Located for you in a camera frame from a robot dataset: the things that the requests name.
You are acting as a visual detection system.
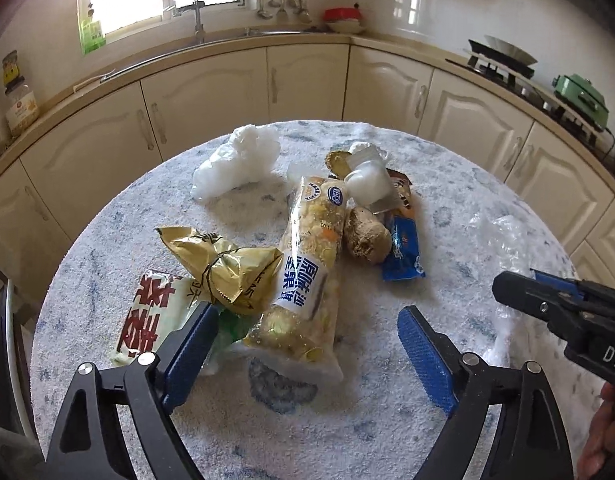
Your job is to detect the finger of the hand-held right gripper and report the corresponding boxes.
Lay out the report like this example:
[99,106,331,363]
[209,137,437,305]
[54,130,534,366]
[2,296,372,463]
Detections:
[530,269,615,312]
[491,271,584,342]

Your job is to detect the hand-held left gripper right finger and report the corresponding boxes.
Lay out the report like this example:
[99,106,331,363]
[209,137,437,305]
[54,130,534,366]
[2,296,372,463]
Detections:
[397,306,573,480]

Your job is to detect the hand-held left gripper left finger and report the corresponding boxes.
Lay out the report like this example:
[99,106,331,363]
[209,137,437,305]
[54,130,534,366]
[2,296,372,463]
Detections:
[38,302,219,480]

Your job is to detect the white red-lettered packet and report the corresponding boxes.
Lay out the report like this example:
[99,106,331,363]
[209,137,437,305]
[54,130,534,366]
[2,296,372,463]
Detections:
[110,269,221,367]

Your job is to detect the brown ginger root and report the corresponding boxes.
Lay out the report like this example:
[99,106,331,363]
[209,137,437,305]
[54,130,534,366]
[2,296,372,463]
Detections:
[344,207,391,264]

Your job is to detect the long clear snack packet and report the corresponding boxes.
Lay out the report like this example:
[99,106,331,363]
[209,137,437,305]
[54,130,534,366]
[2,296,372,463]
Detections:
[242,175,351,387]

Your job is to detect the white plastic bag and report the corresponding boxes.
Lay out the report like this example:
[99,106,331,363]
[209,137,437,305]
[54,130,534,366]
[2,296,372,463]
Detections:
[190,122,281,204]

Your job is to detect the person's right hand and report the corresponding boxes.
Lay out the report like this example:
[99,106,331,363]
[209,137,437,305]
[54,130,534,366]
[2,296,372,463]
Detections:
[577,382,615,480]

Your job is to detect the round towel-covered table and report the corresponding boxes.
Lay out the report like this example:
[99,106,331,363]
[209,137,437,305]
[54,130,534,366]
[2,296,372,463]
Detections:
[30,120,606,480]

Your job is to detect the gold foil wrapper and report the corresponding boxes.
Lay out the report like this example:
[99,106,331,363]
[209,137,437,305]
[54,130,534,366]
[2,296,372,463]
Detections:
[155,225,284,317]

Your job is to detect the blue snack wrapper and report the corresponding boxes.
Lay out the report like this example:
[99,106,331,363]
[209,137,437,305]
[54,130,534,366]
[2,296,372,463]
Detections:
[381,214,427,282]

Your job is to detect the brown snack wrapper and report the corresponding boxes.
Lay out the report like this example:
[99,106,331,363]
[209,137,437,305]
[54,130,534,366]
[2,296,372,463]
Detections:
[386,170,419,222]

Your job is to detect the dark grey rice cooker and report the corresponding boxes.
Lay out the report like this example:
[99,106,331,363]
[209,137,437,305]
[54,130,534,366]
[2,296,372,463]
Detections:
[0,265,38,442]

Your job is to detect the green electric cooking pot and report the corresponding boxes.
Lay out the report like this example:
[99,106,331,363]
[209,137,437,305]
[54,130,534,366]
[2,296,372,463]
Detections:
[552,73,611,129]

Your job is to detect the black gas stove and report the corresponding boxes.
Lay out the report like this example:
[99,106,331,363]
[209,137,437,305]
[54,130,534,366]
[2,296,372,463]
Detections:
[444,56,615,150]

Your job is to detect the small white tied bag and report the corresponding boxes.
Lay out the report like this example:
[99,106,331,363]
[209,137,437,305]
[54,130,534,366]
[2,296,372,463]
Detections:
[344,142,397,212]

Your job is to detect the small brown ginger piece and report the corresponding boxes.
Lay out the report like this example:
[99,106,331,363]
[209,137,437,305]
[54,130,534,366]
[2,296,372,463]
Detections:
[324,149,349,177]

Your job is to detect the steel wok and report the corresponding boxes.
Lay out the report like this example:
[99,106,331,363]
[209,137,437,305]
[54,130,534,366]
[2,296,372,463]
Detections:
[461,34,539,79]

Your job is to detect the cream base kitchen cabinets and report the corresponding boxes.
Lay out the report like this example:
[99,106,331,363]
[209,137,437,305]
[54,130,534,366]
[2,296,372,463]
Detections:
[0,30,615,321]

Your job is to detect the large clear grain jar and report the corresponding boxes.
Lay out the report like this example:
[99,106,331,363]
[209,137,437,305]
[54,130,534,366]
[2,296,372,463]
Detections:
[5,85,40,137]

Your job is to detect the white bowl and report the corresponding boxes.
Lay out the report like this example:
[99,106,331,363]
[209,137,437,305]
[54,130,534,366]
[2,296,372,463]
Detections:
[325,20,367,35]

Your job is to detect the green detergent bottle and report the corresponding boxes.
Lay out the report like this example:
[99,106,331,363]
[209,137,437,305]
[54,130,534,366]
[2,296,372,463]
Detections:
[78,18,107,56]

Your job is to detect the yellow label jar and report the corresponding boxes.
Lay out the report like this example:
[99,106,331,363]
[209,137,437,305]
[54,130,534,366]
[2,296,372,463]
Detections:
[1,50,21,94]

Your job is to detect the red bowl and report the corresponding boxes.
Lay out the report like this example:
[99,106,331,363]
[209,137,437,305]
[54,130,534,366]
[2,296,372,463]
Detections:
[322,7,365,24]

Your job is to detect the steel kitchen faucet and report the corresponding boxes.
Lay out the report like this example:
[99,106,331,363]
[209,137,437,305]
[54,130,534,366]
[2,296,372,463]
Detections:
[172,0,206,45]

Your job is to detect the steel double sink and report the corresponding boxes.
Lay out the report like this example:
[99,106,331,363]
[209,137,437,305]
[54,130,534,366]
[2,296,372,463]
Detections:
[100,26,314,84]

